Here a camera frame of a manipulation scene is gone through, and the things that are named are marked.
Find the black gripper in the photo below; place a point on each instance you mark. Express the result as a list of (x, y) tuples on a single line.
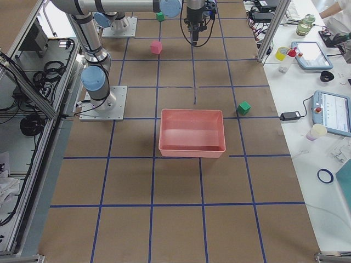
[(193, 23)]

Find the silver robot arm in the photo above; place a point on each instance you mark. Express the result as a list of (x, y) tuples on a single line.
[(109, 20), (80, 13)]

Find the green foam cube far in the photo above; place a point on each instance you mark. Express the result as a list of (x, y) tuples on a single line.
[(160, 16)]

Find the pink foam cube centre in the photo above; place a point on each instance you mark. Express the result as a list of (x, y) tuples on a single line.
[(156, 47)]

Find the yellow tape roll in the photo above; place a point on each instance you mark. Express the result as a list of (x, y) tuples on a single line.
[(281, 53)]

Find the green foam cube near bin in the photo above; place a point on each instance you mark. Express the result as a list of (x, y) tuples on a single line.
[(243, 108)]

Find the red cap squeeze bottle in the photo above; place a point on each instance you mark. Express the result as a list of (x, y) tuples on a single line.
[(288, 60)]

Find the pink plastic bin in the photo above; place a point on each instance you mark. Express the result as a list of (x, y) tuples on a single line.
[(192, 133)]

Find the green glass bottle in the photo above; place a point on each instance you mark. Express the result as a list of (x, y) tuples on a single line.
[(305, 25)]

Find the teach pendant far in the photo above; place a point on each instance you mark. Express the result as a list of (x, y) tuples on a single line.
[(310, 56)]

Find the teach pendant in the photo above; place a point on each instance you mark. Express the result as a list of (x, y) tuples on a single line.
[(332, 111), (310, 56)]

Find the black power adapter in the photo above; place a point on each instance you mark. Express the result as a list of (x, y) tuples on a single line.
[(290, 116)]

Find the black small bowl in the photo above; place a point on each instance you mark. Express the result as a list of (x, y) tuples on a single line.
[(326, 76)]

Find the paper cup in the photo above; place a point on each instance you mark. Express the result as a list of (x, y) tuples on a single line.
[(316, 131)]

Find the teach pendant near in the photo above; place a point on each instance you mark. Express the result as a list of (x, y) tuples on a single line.
[(332, 111)]

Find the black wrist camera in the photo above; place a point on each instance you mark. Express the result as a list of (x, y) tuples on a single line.
[(210, 8)]

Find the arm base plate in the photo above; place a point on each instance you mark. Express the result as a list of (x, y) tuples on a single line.
[(128, 33), (112, 109)]

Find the aluminium frame post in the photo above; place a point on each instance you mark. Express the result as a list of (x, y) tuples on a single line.
[(275, 22)]

